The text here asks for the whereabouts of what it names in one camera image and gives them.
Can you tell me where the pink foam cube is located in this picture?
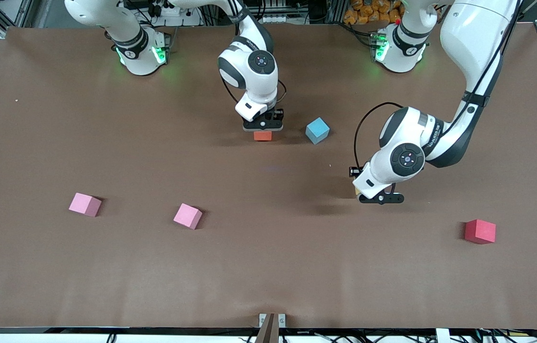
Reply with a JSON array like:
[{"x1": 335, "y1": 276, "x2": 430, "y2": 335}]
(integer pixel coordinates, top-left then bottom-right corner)
[
  {"x1": 69, "y1": 192, "x2": 102, "y2": 218},
  {"x1": 173, "y1": 203, "x2": 203, "y2": 230}
]

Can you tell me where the blue foam cube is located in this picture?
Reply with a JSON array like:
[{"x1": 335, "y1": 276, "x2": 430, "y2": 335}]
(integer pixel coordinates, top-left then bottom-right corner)
[{"x1": 305, "y1": 117, "x2": 330, "y2": 145}]

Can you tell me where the grey equipment rack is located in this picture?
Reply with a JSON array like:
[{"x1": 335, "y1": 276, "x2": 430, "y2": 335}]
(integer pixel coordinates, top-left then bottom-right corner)
[{"x1": 245, "y1": 0, "x2": 309, "y2": 24}]

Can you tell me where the red foam cube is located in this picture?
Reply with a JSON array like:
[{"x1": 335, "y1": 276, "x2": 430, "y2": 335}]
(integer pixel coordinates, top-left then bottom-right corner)
[{"x1": 464, "y1": 219, "x2": 497, "y2": 245}]

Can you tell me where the orange snack bag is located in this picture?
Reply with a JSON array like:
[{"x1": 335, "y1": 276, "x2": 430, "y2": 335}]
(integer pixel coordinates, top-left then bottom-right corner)
[{"x1": 343, "y1": 0, "x2": 402, "y2": 25}]

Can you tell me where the white power strip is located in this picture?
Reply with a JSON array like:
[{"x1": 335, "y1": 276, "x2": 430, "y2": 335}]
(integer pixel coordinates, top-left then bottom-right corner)
[{"x1": 149, "y1": 0, "x2": 188, "y2": 18}]

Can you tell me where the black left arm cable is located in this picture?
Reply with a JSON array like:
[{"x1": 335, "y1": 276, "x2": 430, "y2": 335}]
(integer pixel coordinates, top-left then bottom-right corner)
[{"x1": 353, "y1": 0, "x2": 521, "y2": 168}]

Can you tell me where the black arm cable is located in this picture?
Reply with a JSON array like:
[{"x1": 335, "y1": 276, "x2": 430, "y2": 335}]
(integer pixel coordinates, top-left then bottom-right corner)
[
  {"x1": 220, "y1": 0, "x2": 289, "y2": 112},
  {"x1": 353, "y1": 0, "x2": 521, "y2": 168}
]

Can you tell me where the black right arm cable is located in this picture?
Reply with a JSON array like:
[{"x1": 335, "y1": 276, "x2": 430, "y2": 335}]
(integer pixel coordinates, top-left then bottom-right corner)
[{"x1": 220, "y1": 0, "x2": 289, "y2": 112}]

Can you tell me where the black cable bundle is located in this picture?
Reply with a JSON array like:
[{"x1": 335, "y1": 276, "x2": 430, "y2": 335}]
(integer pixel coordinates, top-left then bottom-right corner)
[{"x1": 288, "y1": 320, "x2": 537, "y2": 343}]

